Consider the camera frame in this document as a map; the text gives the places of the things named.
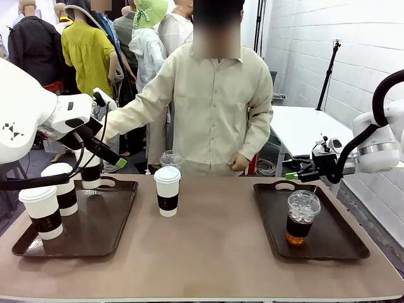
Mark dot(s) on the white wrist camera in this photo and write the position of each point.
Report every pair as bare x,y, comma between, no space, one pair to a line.
105,99
331,145

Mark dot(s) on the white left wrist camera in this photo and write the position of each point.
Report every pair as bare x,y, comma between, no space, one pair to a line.
105,99

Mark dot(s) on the person's left forearm beige sleeve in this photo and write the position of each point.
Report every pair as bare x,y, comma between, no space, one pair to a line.
259,132

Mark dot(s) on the person in blue shirt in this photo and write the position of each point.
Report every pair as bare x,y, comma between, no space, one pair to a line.
110,25

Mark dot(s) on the person in beige shirt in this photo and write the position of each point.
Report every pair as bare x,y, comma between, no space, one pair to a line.
214,110

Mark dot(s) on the green sun hat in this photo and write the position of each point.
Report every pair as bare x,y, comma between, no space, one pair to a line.
150,12

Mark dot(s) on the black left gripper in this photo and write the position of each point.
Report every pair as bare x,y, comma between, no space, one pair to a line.
90,132

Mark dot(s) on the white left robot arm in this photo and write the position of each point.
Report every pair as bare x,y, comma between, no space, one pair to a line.
19,113

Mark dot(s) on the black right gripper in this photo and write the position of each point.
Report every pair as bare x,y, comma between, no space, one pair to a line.
323,164

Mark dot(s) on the person's right forearm beige sleeve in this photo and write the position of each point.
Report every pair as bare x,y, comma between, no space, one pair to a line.
132,116

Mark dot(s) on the black camera tripod stand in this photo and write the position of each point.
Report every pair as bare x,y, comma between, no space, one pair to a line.
328,75

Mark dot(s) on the white paper coffee cup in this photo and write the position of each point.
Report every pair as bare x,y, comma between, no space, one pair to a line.
67,199
167,195
91,176
44,211

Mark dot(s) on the red fire extinguisher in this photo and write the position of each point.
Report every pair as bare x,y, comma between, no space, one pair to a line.
252,164

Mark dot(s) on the mannequin with yellow collar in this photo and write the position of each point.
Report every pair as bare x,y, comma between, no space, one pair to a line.
63,23

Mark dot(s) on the brown plastic serving tray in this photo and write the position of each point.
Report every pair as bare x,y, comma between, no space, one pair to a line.
334,233
104,221

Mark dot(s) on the person's left hand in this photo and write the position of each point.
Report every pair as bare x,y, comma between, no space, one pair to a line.
239,162

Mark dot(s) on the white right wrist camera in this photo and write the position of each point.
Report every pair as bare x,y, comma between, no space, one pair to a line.
331,145

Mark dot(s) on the black light stand poles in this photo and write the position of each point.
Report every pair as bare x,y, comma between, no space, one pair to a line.
259,28

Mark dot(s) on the white side table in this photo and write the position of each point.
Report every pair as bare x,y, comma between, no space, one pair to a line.
303,126

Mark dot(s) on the clear iced coffee cup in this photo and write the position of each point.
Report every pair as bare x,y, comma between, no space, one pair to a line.
170,159
301,217

